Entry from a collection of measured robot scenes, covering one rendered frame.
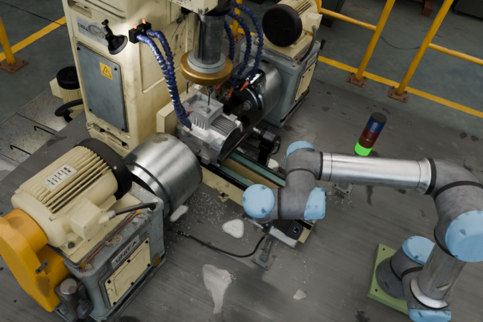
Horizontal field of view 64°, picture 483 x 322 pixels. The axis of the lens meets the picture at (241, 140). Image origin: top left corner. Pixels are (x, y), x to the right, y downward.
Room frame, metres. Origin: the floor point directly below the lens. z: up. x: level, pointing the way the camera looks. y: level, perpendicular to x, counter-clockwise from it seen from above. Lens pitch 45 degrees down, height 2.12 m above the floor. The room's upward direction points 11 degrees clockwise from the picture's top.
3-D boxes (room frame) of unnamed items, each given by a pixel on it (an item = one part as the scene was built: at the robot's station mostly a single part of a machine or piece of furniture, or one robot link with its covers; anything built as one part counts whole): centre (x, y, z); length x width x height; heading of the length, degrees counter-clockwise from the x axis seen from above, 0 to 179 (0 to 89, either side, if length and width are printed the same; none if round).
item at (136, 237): (0.55, 0.38, 0.99); 0.35 x 0.31 x 0.37; 155
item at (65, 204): (0.50, 0.37, 1.16); 0.33 x 0.26 x 0.42; 155
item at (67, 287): (0.38, 0.34, 1.07); 0.08 x 0.07 x 0.20; 65
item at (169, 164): (0.77, 0.28, 1.04); 0.37 x 0.25 x 0.25; 155
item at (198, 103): (1.11, 0.17, 1.11); 0.12 x 0.11 x 0.07; 65
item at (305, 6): (1.66, -0.16, 1.16); 0.33 x 0.26 x 0.42; 155
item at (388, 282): (0.72, -0.65, 0.88); 0.15 x 0.15 x 0.10
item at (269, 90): (1.39, -0.01, 1.04); 0.41 x 0.25 x 0.25; 155
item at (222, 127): (1.09, 0.13, 1.02); 0.20 x 0.19 x 0.19; 65
